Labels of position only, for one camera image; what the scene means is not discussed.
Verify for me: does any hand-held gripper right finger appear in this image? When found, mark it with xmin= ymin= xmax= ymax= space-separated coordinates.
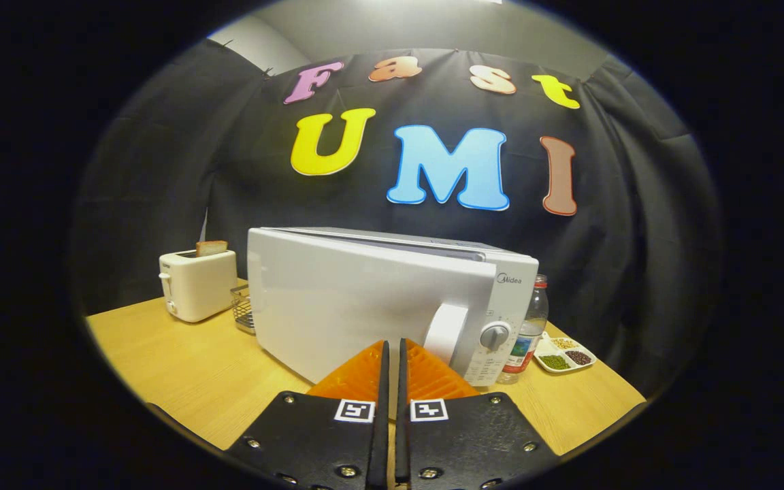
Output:
xmin=395 ymin=338 xmax=561 ymax=490

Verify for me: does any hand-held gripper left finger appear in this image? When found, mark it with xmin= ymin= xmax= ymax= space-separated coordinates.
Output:
xmin=225 ymin=339 xmax=391 ymax=490

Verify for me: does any white microwave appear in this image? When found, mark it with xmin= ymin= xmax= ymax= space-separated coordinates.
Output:
xmin=246 ymin=227 xmax=540 ymax=389

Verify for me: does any clear plastic water bottle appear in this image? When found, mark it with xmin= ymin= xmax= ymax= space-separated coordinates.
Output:
xmin=499 ymin=274 xmax=550 ymax=385

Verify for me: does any white divided bean dish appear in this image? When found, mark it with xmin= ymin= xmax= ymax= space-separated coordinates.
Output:
xmin=533 ymin=336 xmax=597 ymax=374

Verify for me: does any white toaster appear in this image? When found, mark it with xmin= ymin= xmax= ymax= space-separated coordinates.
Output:
xmin=159 ymin=249 xmax=238 ymax=323

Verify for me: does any metal wire utensil holder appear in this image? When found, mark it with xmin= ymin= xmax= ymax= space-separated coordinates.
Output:
xmin=230 ymin=284 xmax=257 ymax=336

